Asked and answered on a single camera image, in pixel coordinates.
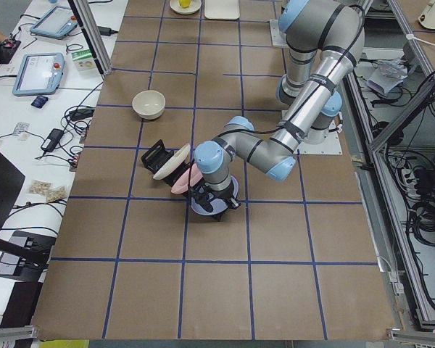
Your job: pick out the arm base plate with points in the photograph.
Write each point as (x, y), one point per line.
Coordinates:
(278, 38)
(323, 136)

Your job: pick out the white rectangular tray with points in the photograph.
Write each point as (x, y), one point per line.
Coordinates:
(221, 9)

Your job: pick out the white bowl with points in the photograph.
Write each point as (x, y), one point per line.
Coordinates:
(149, 104)

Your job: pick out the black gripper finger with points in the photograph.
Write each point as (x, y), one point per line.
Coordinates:
(206, 204)

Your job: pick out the green white small box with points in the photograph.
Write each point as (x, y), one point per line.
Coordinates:
(83, 60)

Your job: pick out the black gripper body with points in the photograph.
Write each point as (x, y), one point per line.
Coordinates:
(222, 196)

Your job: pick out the blue teach pendant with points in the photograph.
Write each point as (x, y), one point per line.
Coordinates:
(56, 23)
(39, 74)

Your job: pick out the black plate rack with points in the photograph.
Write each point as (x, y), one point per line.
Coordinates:
(158, 155)

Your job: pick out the cream plate in rack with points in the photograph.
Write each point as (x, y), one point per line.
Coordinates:
(173, 163)

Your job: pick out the far blue teach pendant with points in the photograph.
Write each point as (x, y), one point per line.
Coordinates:
(56, 23)

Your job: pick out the yellow lemon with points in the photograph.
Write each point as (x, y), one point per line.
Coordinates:
(184, 3)

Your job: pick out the near blue teach pendant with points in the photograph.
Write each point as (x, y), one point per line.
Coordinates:
(39, 74)

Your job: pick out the pink plate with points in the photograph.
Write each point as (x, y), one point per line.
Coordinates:
(190, 177)

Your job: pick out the blue plate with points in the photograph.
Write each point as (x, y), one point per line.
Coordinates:
(219, 205)

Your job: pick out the aluminium frame post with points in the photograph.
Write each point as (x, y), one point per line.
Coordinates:
(88, 26)

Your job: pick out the white round plate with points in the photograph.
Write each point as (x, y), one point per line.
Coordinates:
(192, 8)

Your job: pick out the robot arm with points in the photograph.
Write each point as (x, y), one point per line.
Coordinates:
(325, 40)

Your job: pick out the black power adapter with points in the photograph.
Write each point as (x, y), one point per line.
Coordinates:
(52, 140)

